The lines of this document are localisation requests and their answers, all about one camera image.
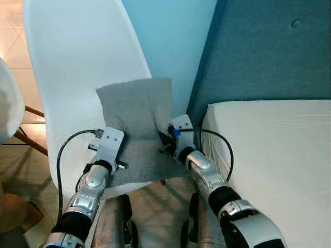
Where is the brown wooden chair leg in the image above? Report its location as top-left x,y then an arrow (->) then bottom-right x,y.
14,128 -> 49,157
24,105 -> 46,118

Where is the white plastic shell chair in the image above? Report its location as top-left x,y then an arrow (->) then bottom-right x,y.
23,0 -> 193,203

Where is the white rounded chair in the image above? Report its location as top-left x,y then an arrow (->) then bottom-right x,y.
0,57 -> 26,145

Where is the silver left robot leg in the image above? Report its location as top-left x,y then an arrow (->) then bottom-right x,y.
91,194 -> 138,248

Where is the silver robot leg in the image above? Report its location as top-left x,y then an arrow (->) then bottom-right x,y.
91,194 -> 138,248
180,193 -> 228,248

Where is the silver right robot leg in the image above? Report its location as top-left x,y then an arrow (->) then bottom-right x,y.
180,193 -> 228,248

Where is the bed with cream sheet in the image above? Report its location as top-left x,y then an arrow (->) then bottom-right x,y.
202,100 -> 331,248

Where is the teal upholstered headboard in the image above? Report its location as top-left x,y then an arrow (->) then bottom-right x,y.
186,0 -> 331,128

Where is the tan person foot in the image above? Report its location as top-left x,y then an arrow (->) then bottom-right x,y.
0,194 -> 45,234

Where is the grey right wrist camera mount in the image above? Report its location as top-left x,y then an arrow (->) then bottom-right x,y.
171,115 -> 195,151

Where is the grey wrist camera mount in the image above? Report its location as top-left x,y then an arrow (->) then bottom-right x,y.
96,127 -> 125,167
171,115 -> 195,151

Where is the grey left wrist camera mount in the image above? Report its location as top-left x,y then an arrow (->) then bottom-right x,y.
96,127 -> 125,167

